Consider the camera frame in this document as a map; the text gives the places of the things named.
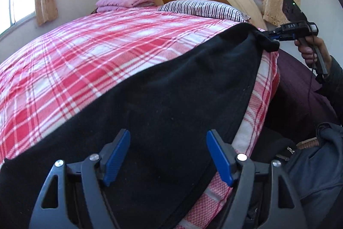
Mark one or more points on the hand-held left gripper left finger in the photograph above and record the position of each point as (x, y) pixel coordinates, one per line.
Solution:
(118, 154)

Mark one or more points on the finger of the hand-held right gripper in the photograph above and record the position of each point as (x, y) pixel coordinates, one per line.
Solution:
(268, 33)
(270, 46)

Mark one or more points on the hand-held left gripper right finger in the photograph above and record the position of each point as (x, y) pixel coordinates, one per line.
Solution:
(218, 156)

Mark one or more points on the black pants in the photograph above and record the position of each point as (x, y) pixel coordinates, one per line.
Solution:
(160, 111)

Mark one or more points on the person's right hand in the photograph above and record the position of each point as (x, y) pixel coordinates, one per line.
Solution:
(308, 53)

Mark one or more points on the dark purple cloth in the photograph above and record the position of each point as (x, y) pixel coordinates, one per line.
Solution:
(294, 78)

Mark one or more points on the striped pillow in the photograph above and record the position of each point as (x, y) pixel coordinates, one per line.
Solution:
(201, 7)

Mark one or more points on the dark blue jacket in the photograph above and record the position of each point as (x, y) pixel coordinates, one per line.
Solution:
(316, 178)

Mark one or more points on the red plaid bed sheet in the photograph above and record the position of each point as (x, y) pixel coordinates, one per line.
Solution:
(80, 57)

